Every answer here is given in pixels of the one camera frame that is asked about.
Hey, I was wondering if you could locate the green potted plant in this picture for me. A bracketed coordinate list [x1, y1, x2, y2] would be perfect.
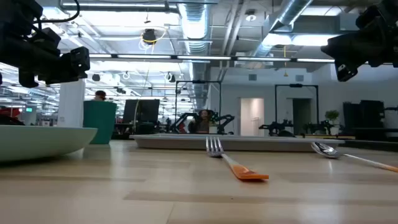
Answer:
[324, 109, 341, 136]

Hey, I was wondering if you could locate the black equipment cabinet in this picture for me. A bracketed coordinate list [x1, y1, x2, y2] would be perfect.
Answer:
[342, 100, 386, 129]

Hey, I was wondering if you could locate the silver ceiling air duct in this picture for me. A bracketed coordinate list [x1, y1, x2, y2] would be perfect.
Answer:
[177, 0, 210, 56]
[251, 0, 314, 57]

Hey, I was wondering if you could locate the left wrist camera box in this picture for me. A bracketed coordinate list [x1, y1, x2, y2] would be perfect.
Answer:
[36, 27, 62, 48]

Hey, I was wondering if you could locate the orange-handled metal spoon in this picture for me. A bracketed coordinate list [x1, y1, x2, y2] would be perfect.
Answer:
[310, 141, 398, 174]

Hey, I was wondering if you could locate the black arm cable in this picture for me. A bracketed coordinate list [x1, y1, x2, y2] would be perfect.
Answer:
[32, 0, 81, 25]

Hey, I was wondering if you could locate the white round column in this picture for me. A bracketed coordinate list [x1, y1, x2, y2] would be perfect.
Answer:
[57, 78, 86, 129]

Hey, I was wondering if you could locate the long ceiling light strip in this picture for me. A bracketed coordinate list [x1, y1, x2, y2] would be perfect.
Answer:
[88, 54, 336, 63]

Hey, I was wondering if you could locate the black metal rig frame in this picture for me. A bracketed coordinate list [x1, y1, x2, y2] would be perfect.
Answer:
[174, 80, 223, 126]
[274, 83, 320, 126]

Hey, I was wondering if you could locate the person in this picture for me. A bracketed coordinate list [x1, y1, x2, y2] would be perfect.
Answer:
[192, 109, 213, 134]
[93, 90, 108, 102]

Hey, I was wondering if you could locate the orange-handled metal fork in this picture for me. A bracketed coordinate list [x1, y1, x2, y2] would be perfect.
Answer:
[205, 136, 270, 182]

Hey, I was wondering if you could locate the mint green plate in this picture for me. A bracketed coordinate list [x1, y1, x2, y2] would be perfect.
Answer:
[0, 124, 98, 163]

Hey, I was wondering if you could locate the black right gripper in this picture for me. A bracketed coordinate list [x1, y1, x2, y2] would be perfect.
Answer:
[320, 12, 398, 83]

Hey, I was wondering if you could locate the grey plastic tray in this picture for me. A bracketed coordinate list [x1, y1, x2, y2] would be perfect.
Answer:
[129, 133, 346, 153]

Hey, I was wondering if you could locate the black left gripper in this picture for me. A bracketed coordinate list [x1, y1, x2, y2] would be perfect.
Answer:
[0, 29, 91, 88]

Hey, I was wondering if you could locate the teal plastic cup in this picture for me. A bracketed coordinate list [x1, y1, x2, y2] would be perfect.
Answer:
[82, 100, 118, 145]

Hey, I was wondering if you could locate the black monitor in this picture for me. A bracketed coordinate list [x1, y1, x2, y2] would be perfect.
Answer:
[121, 98, 161, 125]

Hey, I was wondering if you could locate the black ceiling cable reel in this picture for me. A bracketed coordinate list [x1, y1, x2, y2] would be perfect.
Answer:
[142, 28, 158, 45]

